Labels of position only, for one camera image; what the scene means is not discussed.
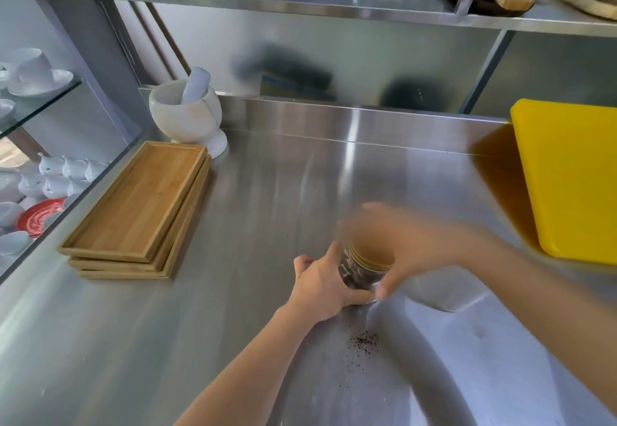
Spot white marble mortar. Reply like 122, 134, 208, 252
148, 80, 228, 159

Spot glass shelf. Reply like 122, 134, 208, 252
0, 77, 84, 138

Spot clear jar with gold lid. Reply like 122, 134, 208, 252
337, 239, 396, 304

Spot person's right hand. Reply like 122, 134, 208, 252
336, 201, 467, 302

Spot white marble pestle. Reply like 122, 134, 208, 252
180, 67, 213, 105

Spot yellow plastic cutting board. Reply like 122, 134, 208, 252
509, 98, 617, 266

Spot group of white cups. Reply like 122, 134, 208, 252
0, 153, 110, 259

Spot white ceramic saucer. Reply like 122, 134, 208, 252
7, 68, 75, 99

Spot person's right forearm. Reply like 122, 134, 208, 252
453, 230, 617, 396

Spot spilled dark crumbs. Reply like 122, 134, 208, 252
346, 328, 382, 353

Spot white ceramic cup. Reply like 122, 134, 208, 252
0, 47, 55, 85

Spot person's left forearm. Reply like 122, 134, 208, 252
174, 304, 321, 426

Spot person's left hand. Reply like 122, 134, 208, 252
287, 242, 377, 324

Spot bamboo wooden tray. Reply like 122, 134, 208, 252
77, 165, 213, 281
57, 141, 208, 264
67, 155, 212, 272

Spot red saucer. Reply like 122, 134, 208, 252
17, 198, 67, 239

